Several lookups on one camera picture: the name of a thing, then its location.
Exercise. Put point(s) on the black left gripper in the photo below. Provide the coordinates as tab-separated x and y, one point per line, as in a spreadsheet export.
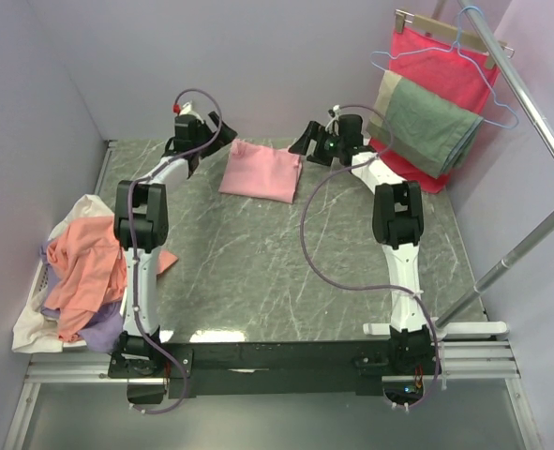
226	136

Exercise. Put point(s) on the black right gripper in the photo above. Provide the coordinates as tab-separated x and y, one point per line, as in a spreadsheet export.
313	131

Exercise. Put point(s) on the pink t-shirt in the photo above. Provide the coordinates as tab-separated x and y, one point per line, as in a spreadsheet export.
261	172

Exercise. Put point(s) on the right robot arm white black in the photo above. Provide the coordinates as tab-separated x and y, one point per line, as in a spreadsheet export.
397	225

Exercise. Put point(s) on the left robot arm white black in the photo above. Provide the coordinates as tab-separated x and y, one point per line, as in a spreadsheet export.
141	223

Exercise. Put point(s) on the green beige folded cloth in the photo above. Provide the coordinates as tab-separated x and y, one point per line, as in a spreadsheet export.
430	132

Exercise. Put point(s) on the red mesh laundry bag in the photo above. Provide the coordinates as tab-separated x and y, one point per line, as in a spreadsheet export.
445	75

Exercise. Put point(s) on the salmon orange t-shirt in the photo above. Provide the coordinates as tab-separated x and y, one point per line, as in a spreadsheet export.
92	269

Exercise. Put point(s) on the wooden clip hanger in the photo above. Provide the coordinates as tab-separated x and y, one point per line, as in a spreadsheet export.
430	27

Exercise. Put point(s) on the lavender purple t-shirt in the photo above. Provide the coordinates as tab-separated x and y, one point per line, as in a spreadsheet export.
104	328

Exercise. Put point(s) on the white laundry basket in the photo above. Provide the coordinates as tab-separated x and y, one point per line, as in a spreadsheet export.
39	284

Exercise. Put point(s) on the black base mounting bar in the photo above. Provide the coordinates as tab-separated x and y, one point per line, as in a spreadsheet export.
190	370

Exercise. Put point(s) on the white rack foot front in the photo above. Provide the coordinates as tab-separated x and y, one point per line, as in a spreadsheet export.
453	330

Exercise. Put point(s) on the white cream t-shirt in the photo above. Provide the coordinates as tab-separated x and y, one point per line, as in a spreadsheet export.
33	332

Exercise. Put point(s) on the silver clothes rack pole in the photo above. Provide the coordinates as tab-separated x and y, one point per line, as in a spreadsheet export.
544	130

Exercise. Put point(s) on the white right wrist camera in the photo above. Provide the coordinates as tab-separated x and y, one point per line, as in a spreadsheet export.
334	114

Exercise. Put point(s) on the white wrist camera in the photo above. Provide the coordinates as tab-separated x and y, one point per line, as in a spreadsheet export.
187	108
334	114

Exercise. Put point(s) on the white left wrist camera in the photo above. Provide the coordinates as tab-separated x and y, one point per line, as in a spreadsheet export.
187	108

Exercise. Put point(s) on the blue wire hanger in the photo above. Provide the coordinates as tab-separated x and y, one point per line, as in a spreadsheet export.
456	48

